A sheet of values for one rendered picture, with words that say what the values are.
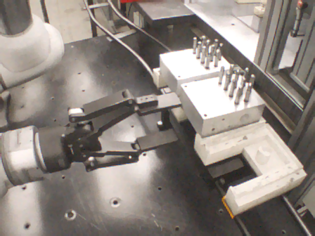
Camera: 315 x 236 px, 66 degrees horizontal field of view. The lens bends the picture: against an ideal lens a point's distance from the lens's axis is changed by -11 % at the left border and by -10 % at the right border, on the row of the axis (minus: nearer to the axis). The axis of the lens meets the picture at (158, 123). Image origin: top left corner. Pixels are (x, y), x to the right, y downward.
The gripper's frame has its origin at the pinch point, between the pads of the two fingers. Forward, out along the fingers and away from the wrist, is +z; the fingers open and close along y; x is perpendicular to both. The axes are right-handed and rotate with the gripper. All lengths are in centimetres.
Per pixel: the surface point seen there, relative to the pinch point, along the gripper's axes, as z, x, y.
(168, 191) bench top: 1.5, -1.0, -22.2
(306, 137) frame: 26.3, -9.9, -3.3
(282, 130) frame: 42.3, 7.4, -24.4
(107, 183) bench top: -11.4, 5.6, -22.2
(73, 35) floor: -12, 231, -89
